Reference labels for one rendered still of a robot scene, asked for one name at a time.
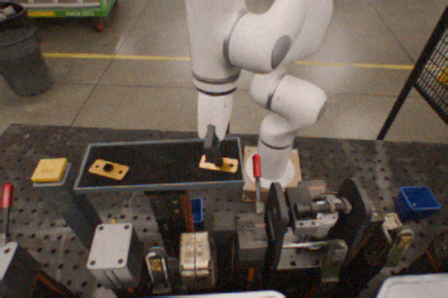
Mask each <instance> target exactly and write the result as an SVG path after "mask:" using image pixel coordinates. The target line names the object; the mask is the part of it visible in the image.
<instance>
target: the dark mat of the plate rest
mask: <svg viewBox="0 0 448 298"><path fill-rule="evenodd" d="M204 143H205V142H184V143H166V144H133V145H115V146H100V147H91V149H90V152H89V156H88V158H87V161H86V164H85V166H84V169H83V171H82V176H81V178H80V182H79V184H78V186H77V188H88V187H103V186H132V185H147V184H177V183H192V182H221V181H236V180H243V177H242V171H241V166H240V154H239V149H238V143H237V140H235V141H220V149H221V157H223V158H227V159H237V161H238V163H237V170H236V172H235V173H232V172H222V171H218V170H209V169H205V168H201V167H199V165H200V162H201V160H202V157H203V155H205V154H204ZM98 159H100V160H103V161H106V162H112V163H115V164H120V165H123V166H126V167H128V168H129V169H128V170H127V172H126V174H125V176H124V177H123V179H120V180H118V179H113V178H110V177H107V176H102V175H99V174H94V173H91V172H89V169H90V168H91V166H92V165H93V164H94V163H95V162H96V160H98Z"/></svg>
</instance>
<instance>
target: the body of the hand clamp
mask: <svg viewBox="0 0 448 298"><path fill-rule="evenodd" d="M424 250H425V252H424V253H423V254H421V256H419V257H418V258H417V259H416V260H415V261H413V262H412V264H410V265H409V266H404V268H402V269H401V270H400V271H399V272H398V273H396V274H395V275H394V276H404V275H416V274H427V273H436V274H439V273H447V272H448V227H446V228H445V229H444V230H443V231H442V232H441V233H439V234H438V235H437V236H436V237H435V238H434V239H432V240H431V242H429V244H427V245H426V246H424Z"/></svg>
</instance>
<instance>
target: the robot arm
mask: <svg viewBox="0 0 448 298"><path fill-rule="evenodd" d="M185 6H186V14H187V22H188V38H189V45H190V60H191V68H192V81H193V83H194V85H195V86H196V88H197V90H198V91H199V99H198V132H199V137H200V138H202V139H204V137H205V136H206V139H205V143H204V154H205V162H207V163H211V164H217V165H220V164H221V149H220V141H221V140H222V139H224V137H225V134H229V133H230V115H231V111H232V92H234V91H235V90H236V89H237V86H238V85H239V84H240V81H241V71H242V69H244V70H246V71H250V72H252V73H254V74H255V76H254V77H253V80H252V81H251V83H250V97H251V99H253V101H254V102H255V103H256V104H258V105H259V106H262V107H263V108H265V109H268V110H269V111H273V112H274V113H275V114H270V115H268V116H266V117H265V118H264V119H263V121H262V124H261V126H260V134H259V139H258V148H257V152H255V153H254V154H258V155H260V167H261V175H262V177H260V187H261V188H263V189H266V190H269V189H270V183H271V182H280V185H281V187H282V188H283V187H285V186H287V185H288V184H290V182H291V181H292V179H293V176H294V173H295V172H294V167H293V163H292V162H291V160H290V159H289V157H290V154H291V149H292V147H293V142H294V139H295V137H296V132H299V131H301V130H303V129H306V128H308V127H310V126H312V125H313V124H315V122H318V120H319V119H320V118H321V117H322V116H323V114H324V112H325V110H326V107H327V105H328V103H327V97H326V94H325V92H324V91H323V90H322V89H320V87H318V86H316V85H315V84H312V83H310V82H306V81H305V80H303V79H299V78H298V77H294V76H292V75H290V74H287V72H286V71H287V68H288V66H289V65H290V64H292V63H294V62H298V61H300V60H304V59H305V58H307V57H310V55H312V54H313V53H314V52H315V51H316V50H317V48H319V45H320V44H321V43H322V40H323V38H324V35H325V33H326V31H327V28H328V26H329V22H330V20H331V15H332V12H333V1H332V0H275V1H274V4H273V5H272V7H271V8H270V10H269V11H267V12H266V13H264V14H262V15H257V14H255V13H250V12H249V11H247V8H246V6H245V0H185ZM214 132H215V133H216V134H217V137H216V136H214ZM213 139H214V140H217V145H216V147H213V146H212V143H213Z"/></svg>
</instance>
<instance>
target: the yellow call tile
mask: <svg viewBox="0 0 448 298"><path fill-rule="evenodd" d="M67 162H68V161H67V159H41V160H40V163H39V164H38V167H37V168H36V170H35V173H34V174H33V177H32V181H33V182H40V181H60V180H61V176H62V174H63V171H64V169H65V167H66V164H67Z"/></svg>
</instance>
